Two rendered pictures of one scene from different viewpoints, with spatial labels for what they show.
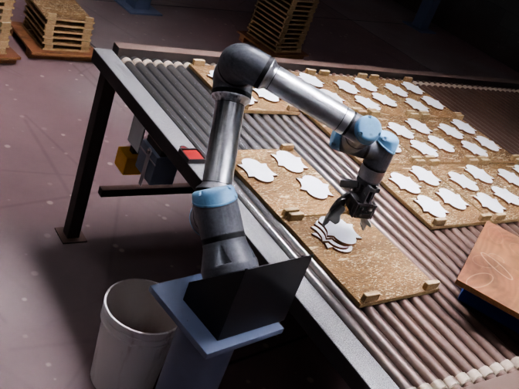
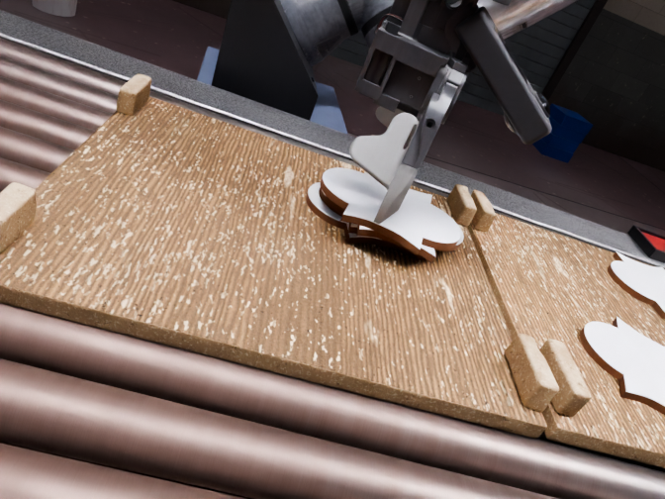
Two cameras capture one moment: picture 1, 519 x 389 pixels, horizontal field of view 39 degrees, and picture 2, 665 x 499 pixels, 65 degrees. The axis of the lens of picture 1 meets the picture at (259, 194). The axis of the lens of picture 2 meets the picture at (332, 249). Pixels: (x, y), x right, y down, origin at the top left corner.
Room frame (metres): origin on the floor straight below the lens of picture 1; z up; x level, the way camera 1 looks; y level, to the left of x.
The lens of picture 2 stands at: (2.24, -0.71, 1.18)
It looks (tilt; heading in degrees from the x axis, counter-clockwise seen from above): 31 degrees down; 121
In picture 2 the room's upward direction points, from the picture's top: 24 degrees clockwise
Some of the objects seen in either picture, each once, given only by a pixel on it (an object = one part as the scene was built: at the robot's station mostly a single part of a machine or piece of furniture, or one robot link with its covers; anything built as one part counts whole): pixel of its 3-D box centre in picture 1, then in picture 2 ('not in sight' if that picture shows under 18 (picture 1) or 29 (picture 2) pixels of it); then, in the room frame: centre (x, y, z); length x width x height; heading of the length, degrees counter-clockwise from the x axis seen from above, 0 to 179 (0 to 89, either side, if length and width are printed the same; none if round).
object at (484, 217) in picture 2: (290, 211); (479, 210); (2.05, -0.11, 0.95); 0.06 x 0.02 x 0.03; 134
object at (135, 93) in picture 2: (370, 296); (135, 94); (1.75, -0.40, 0.95); 0.06 x 0.02 x 0.03; 134
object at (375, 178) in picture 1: (372, 173); not in sight; (2.00, -0.29, 1.20); 0.08 x 0.08 x 0.05
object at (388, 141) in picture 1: (380, 150); not in sight; (2.00, -0.29, 1.28); 0.09 x 0.08 x 0.11; 99
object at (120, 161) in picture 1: (133, 143); not in sight; (2.49, 0.53, 0.74); 0.09 x 0.08 x 0.24; 43
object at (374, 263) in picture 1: (359, 255); (294, 229); (1.98, -0.36, 0.93); 0.41 x 0.35 x 0.02; 44
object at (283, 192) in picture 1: (286, 181); (656, 339); (2.28, -0.07, 0.93); 0.41 x 0.35 x 0.02; 44
